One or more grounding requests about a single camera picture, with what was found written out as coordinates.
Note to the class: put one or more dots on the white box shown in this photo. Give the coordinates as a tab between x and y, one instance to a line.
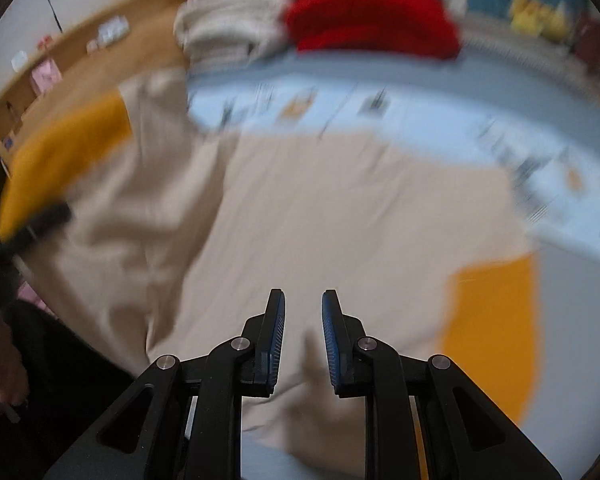
113	30

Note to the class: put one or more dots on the grey bed mat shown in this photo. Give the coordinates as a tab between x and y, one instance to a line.
575	335

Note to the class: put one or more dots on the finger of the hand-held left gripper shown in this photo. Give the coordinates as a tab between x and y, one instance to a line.
42	225

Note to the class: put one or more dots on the yellow plush toy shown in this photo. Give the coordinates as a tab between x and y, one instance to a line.
537	15

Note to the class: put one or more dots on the person's left hand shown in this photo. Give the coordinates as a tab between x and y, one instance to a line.
0	360

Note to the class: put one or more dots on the wooden bed frame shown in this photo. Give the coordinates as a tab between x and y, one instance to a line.
145	45

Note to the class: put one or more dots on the red plush cushion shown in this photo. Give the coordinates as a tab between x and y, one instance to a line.
370	20

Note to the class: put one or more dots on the person's black clothing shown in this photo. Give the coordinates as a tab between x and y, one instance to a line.
75	375

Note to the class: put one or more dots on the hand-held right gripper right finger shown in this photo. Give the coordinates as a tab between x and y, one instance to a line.
331	340

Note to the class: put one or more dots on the pink box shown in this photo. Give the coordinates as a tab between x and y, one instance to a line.
46	76

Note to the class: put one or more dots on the beige sweatshirt with orange cuffs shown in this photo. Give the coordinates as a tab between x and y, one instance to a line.
305	210

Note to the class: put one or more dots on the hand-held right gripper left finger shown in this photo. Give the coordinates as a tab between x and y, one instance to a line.
275	340

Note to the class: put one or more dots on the light blue printed bed sheet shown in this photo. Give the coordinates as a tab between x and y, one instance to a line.
430	115

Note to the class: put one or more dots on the pile of folded beige clothes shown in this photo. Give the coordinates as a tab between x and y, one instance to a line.
225	25

